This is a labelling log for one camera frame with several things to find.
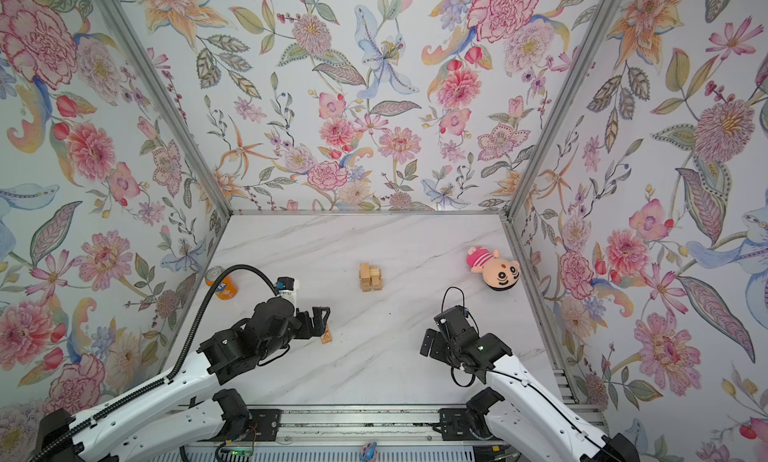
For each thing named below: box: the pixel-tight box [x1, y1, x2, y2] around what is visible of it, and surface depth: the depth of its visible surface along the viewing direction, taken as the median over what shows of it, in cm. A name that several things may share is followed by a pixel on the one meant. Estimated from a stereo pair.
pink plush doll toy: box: [466, 246, 521, 292], surface depth 98 cm
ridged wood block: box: [369, 266, 382, 283], surface depth 99 cm
